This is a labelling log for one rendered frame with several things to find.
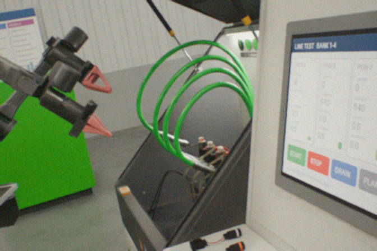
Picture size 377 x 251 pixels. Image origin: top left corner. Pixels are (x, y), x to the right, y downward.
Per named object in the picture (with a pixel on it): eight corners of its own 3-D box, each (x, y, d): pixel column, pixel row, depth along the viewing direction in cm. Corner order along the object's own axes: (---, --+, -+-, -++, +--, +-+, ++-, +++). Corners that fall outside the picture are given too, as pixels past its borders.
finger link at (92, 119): (115, 130, 122) (84, 111, 120) (101, 153, 123) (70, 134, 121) (117, 126, 129) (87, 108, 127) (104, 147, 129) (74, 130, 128)
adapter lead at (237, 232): (192, 252, 105) (191, 243, 104) (189, 248, 107) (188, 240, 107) (242, 237, 108) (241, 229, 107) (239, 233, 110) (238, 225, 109)
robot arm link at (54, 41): (67, 61, 185) (45, 43, 182) (76, 51, 185) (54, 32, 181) (63, 79, 145) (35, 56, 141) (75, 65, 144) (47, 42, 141)
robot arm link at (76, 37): (63, 75, 148) (41, 57, 145) (85, 48, 152) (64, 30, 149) (72, 69, 137) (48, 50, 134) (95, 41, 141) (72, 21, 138)
